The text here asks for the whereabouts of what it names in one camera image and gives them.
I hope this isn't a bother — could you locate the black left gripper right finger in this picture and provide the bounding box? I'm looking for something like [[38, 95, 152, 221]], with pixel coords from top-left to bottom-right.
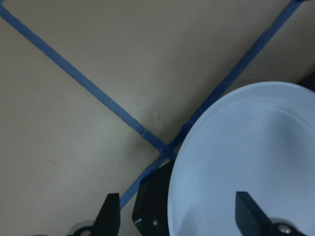
[[235, 191, 272, 236]]

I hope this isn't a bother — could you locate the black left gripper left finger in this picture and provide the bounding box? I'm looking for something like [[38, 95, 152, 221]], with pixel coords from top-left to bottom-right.
[[91, 193, 121, 236]]

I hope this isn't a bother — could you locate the black dish rack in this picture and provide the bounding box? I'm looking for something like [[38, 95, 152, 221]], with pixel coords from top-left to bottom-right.
[[131, 161, 174, 236]]

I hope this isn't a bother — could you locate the blue plate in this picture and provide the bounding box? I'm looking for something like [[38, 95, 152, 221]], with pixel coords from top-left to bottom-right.
[[168, 82, 315, 236]]

